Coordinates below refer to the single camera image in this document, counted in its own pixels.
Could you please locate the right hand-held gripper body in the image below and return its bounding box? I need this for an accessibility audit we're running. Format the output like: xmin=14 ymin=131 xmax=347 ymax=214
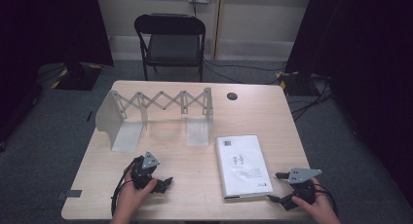
xmin=287 ymin=168 xmax=322 ymax=205

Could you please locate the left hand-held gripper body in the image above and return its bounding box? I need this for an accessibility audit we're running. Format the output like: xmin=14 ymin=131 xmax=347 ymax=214
xmin=131 ymin=151 xmax=165 ymax=190

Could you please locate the white book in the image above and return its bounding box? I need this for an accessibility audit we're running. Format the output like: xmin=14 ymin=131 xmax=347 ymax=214
xmin=215 ymin=134 xmax=274 ymax=200

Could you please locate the white expandable metal book rack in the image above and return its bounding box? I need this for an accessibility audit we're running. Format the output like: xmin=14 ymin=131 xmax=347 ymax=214
xmin=94 ymin=87 xmax=214 ymax=153

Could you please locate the person's right hand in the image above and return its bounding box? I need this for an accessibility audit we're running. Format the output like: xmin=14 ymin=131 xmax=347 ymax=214
xmin=291 ymin=178 xmax=342 ymax=224

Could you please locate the person's left hand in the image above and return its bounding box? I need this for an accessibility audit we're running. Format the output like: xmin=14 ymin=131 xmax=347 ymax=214
xmin=111 ymin=170 xmax=159 ymax=220

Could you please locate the grey tape strip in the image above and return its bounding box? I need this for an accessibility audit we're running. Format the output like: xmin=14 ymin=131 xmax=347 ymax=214
xmin=56 ymin=189 xmax=83 ymax=201

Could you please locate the stand base with yellow tape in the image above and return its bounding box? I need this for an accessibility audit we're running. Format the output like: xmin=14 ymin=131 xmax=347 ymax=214
xmin=275 ymin=70 xmax=315 ymax=96

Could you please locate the black stand base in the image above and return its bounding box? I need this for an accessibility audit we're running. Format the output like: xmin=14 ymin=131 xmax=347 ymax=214
xmin=52 ymin=61 xmax=104 ymax=92

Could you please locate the black folding chair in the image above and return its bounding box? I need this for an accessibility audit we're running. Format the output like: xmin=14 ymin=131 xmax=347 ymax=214
xmin=133 ymin=13 xmax=207 ymax=83

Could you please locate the dark curtain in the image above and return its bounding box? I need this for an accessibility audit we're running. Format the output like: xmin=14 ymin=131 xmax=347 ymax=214
xmin=284 ymin=0 xmax=413 ymax=199
xmin=0 ymin=0 xmax=115 ymax=147

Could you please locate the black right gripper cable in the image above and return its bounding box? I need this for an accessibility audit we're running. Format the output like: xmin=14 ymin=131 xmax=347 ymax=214
xmin=312 ymin=179 xmax=339 ymax=218

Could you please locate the bundle of black floor cables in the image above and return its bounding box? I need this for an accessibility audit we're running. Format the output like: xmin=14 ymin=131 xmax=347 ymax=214
xmin=289 ymin=75 xmax=336 ymax=123

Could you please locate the black floor cable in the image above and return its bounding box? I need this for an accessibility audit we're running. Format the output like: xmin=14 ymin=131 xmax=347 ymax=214
xmin=203 ymin=57 xmax=288 ymax=86

